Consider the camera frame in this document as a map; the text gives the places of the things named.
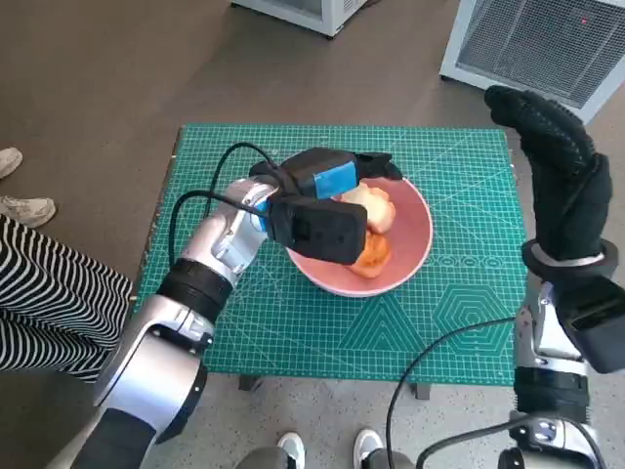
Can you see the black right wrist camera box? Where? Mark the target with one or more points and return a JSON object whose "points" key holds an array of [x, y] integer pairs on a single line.
{"points": [[600, 322]]}

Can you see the pink bowl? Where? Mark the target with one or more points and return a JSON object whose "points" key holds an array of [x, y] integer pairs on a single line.
{"points": [[410, 234]]}

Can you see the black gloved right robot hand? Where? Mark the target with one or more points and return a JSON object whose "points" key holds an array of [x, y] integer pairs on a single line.
{"points": [[571, 205]]}

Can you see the white cabinet with glass front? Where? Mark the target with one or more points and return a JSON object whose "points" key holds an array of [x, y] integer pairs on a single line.
{"points": [[298, 11]]}

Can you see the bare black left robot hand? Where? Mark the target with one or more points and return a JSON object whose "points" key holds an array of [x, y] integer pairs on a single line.
{"points": [[317, 171]]}

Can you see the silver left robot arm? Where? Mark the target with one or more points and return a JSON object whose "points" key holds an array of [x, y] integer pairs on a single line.
{"points": [[156, 361]]}

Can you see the black table leg bracket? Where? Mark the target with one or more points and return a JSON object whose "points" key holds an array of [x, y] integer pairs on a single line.
{"points": [[423, 392], [249, 383]]}

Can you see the round toy bread bun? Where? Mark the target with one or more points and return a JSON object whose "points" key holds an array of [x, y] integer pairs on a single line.
{"points": [[376, 210]]}

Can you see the white cabinet with mesh front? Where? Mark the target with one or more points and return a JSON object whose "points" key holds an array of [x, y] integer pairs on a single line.
{"points": [[532, 44]]}

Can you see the oblong grilled toy bread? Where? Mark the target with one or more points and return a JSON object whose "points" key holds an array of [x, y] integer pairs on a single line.
{"points": [[376, 254]]}

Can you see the person's white shoe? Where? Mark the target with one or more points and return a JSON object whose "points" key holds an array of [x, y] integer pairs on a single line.
{"points": [[10, 162], [27, 211]]}

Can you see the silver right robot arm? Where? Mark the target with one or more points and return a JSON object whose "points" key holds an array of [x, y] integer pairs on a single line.
{"points": [[552, 391]]}

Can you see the green cutting mat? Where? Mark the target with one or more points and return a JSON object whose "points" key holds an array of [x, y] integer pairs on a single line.
{"points": [[303, 337]]}

